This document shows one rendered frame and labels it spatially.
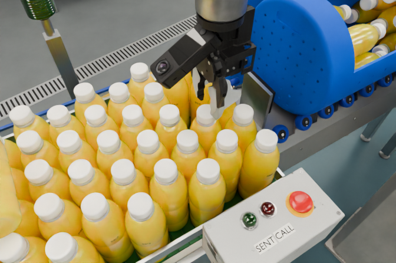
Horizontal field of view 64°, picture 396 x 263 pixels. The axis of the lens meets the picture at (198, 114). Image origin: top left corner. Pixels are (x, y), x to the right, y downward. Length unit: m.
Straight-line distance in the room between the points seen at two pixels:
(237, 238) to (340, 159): 1.57
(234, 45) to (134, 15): 2.48
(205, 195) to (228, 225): 0.09
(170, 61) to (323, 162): 1.58
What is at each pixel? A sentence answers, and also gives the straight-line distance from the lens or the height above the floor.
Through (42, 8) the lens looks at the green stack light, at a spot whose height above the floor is 1.19.
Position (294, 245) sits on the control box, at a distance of 0.52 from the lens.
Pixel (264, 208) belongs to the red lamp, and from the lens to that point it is 0.52.
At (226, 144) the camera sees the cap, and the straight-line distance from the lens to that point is 0.57.
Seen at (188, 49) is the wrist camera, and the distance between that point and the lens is 0.49.
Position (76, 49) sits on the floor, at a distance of 2.71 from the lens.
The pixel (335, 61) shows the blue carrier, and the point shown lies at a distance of 0.68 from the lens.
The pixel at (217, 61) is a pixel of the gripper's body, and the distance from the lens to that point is 0.50.
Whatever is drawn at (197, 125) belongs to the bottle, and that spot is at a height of 1.07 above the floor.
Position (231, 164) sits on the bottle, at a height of 1.06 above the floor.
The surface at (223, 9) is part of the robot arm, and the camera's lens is 0.45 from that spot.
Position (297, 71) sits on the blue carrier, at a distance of 0.75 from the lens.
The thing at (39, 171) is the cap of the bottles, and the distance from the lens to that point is 0.60.
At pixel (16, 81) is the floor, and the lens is 2.61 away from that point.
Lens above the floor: 1.57
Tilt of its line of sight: 50 degrees down
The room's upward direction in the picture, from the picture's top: straight up
